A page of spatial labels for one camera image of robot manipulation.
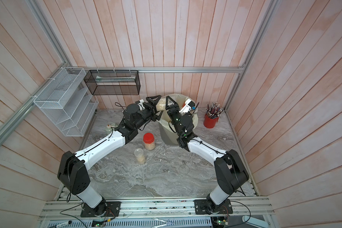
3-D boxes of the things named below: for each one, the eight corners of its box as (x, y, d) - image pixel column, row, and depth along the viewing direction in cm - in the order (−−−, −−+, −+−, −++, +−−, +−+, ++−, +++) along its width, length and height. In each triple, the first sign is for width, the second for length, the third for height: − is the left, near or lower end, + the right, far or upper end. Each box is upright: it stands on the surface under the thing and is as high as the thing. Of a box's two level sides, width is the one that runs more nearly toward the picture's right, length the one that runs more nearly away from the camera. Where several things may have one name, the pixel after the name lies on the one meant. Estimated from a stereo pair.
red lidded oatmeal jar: (145, 150, 98) (142, 139, 87) (146, 144, 101) (143, 132, 90) (154, 150, 98) (153, 139, 87) (155, 144, 101) (153, 132, 90)
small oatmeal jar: (136, 164, 92) (133, 156, 83) (137, 156, 95) (134, 148, 87) (144, 164, 92) (142, 156, 83) (145, 156, 95) (143, 148, 87)
